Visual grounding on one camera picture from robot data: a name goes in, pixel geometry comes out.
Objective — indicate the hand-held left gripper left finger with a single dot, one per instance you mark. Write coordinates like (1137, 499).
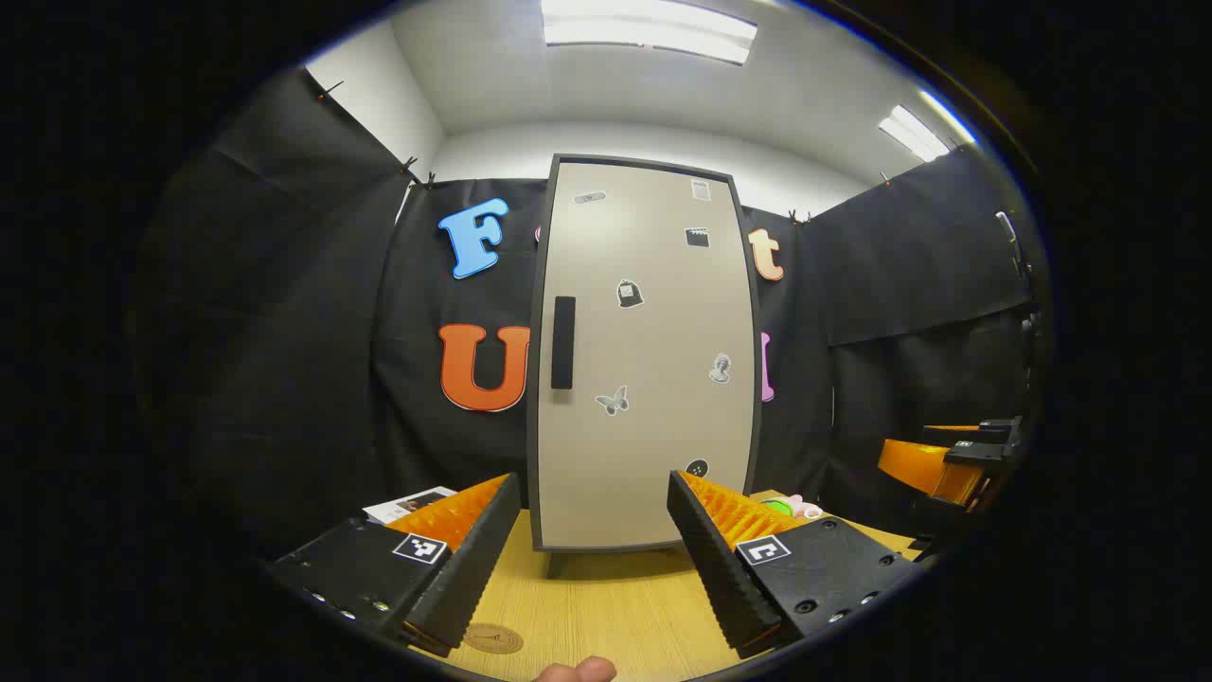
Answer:
(469, 568)

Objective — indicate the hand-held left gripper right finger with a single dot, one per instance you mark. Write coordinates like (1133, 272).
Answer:
(720, 568)

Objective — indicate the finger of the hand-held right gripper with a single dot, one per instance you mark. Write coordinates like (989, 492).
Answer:
(923, 464)

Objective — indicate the round brown coaster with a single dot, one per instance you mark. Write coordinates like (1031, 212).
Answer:
(492, 638)

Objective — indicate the beige cabinet door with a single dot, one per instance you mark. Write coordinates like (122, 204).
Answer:
(653, 426)

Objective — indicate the dark grey cabinet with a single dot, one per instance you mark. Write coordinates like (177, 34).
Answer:
(557, 565)

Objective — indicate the white book with photo cover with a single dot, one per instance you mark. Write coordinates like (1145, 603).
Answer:
(409, 502)

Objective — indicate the green and pink plush toy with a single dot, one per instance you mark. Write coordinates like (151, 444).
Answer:
(791, 508)

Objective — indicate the black backdrop cloth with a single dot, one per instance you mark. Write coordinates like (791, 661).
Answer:
(284, 332)

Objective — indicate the rectangular ceiling light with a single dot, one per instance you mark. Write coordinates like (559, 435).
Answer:
(912, 133)
(649, 28)

